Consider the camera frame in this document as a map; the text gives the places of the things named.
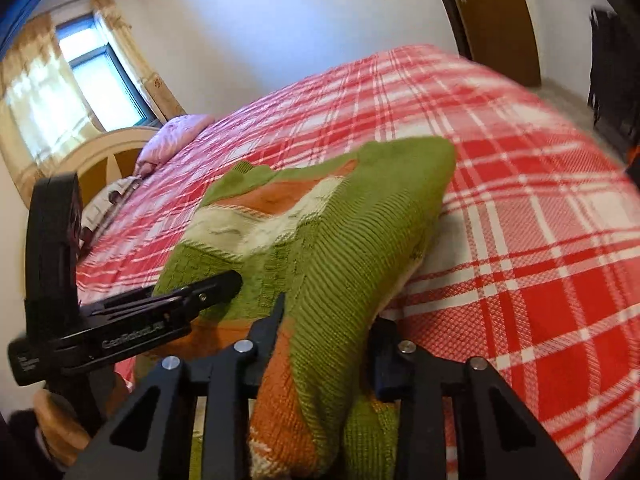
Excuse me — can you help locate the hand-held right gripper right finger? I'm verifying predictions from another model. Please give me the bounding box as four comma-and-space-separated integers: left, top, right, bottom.
369, 319, 581, 480

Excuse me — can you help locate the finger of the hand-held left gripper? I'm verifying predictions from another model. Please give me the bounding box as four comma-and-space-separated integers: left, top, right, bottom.
80, 269, 244, 319

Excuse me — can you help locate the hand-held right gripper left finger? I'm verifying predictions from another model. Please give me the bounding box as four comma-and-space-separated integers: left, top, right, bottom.
65, 292, 287, 480

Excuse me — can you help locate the green knit sweater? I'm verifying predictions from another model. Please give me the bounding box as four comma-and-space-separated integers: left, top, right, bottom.
150, 136, 457, 480

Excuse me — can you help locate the person's left forearm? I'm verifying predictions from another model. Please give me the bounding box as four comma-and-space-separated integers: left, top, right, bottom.
0, 409, 56, 480

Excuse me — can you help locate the person's left hand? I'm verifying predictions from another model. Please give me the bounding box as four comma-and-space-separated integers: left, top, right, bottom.
32, 372, 133, 466

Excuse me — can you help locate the white patterned pillow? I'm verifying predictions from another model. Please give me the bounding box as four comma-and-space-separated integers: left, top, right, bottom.
80, 176, 143, 253

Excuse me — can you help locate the round cream brown headboard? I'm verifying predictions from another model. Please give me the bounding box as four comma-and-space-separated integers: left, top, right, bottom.
50, 127, 161, 221

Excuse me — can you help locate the gold sheer curtain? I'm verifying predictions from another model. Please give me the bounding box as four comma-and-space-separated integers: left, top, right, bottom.
0, 12, 106, 208
90, 0, 188, 123

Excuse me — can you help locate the pink pillow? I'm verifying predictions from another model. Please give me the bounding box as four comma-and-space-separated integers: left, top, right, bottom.
136, 114, 216, 177

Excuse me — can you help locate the dark framed window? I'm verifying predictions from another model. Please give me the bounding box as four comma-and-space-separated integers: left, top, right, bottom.
54, 14, 161, 128

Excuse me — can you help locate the red plaid blanket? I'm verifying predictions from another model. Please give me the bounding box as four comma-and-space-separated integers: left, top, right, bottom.
75, 44, 640, 466

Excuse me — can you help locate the brown wooden door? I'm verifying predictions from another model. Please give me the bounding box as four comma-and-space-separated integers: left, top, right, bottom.
425, 0, 543, 88

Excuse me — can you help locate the dark furniture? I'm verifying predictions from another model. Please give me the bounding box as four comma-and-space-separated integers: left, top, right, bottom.
587, 5, 640, 151

